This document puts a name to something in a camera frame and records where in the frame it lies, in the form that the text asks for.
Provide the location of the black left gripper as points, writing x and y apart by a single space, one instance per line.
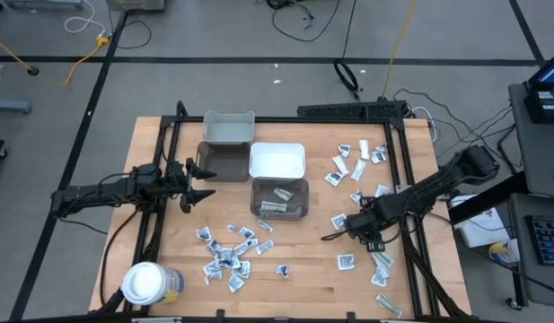
180 184

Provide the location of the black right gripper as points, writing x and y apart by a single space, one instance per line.
366 222

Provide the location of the green striped bandage wrapper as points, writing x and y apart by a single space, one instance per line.
389 305
382 259
283 194
273 206

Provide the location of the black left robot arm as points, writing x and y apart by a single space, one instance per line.
92 193

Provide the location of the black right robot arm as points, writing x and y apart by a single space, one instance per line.
438 184

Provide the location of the smoky translucent plastic bin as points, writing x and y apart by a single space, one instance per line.
223 163
299 197

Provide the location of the light grey plastic bin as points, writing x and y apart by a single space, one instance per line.
228 130

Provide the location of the white plastic bin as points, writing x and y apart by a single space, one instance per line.
277 161

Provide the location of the white-lidded wipes canister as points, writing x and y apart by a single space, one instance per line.
142 282

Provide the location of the black perforated metal bar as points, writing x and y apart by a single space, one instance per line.
348 110

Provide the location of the white paper box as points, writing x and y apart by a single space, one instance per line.
478 229

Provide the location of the black beam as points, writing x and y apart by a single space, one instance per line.
487 199

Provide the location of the small yellow-label wipes canister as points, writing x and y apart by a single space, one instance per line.
505 252

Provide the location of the black caster wheel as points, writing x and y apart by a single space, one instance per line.
512 303

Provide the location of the black floor socket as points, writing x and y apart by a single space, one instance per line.
32 70

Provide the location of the grey table foot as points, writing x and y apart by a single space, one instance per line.
9 106
43 3

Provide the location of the black keyboard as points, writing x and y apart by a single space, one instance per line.
548 240

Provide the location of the grey side table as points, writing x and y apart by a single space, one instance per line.
546 287
537 152

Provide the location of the black laptop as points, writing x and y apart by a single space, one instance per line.
548 103

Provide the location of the black aluminium frame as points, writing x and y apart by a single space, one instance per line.
191 119

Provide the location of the silver mounting bracket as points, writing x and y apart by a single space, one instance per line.
401 188

